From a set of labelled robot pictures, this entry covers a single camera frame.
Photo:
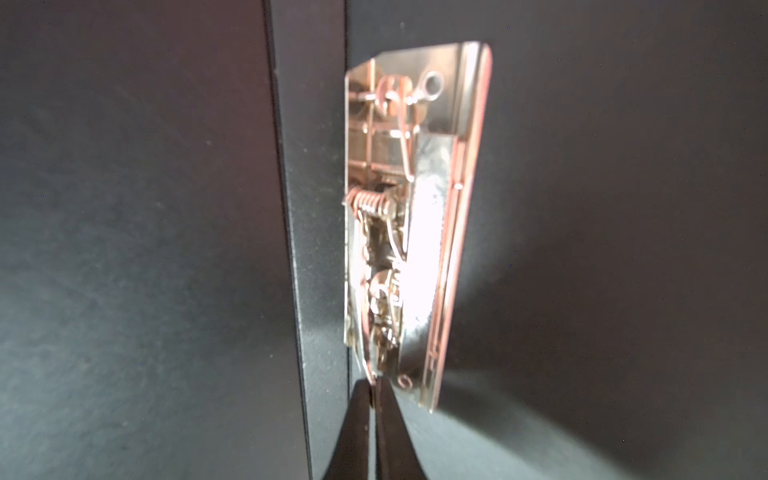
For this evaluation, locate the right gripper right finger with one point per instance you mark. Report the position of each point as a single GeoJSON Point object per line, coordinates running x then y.
{"type": "Point", "coordinates": [396, 458]}

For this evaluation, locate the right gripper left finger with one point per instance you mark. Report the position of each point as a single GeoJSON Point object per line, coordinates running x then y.
{"type": "Point", "coordinates": [350, 458]}

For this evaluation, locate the blue clip folder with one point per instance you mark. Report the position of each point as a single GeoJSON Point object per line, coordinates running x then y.
{"type": "Point", "coordinates": [172, 239]}

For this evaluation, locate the metal folder lever clip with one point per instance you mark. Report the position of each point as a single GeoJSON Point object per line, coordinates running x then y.
{"type": "Point", "coordinates": [414, 121]}

